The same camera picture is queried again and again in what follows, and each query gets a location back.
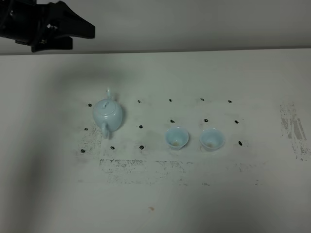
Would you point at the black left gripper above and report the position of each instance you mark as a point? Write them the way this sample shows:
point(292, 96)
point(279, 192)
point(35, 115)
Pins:
point(22, 20)

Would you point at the light blue porcelain teapot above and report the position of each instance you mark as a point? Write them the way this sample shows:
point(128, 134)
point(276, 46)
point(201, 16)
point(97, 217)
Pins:
point(108, 115)

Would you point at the right light blue teacup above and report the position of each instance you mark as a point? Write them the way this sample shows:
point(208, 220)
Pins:
point(212, 139)

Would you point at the left light blue teacup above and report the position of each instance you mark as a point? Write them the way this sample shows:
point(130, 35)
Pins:
point(176, 137)

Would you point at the light blue teacup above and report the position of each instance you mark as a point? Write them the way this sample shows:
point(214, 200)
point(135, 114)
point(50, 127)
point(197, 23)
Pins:
point(212, 139)
point(176, 137)

